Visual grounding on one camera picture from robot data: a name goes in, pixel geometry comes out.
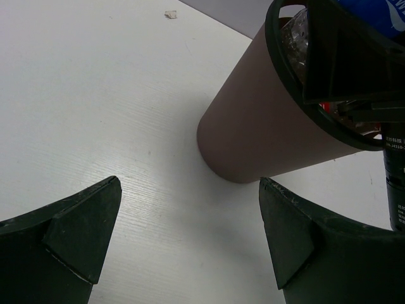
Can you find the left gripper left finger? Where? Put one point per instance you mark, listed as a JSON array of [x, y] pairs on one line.
[[55, 254]]

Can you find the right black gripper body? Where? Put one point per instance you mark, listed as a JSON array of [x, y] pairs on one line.
[[370, 107]]

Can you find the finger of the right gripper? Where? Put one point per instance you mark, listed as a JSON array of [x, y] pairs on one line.
[[348, 59]]

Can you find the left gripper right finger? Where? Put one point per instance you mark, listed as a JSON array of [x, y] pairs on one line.
[[320, 256]]

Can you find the Pocari Sweat blue bottle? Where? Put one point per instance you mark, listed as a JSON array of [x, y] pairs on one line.
[[385, 16]]

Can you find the small red-cap bottle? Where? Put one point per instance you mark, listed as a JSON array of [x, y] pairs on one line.
[[330, 107]]

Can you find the clear bottle blue label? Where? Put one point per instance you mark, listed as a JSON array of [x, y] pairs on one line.
[[294, 36]]

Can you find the brown plastic waste bin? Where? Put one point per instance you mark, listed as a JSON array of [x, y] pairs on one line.
[[257, 125]]

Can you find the small white paper scrap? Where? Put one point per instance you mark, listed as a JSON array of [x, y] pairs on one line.
[[171, 15]]

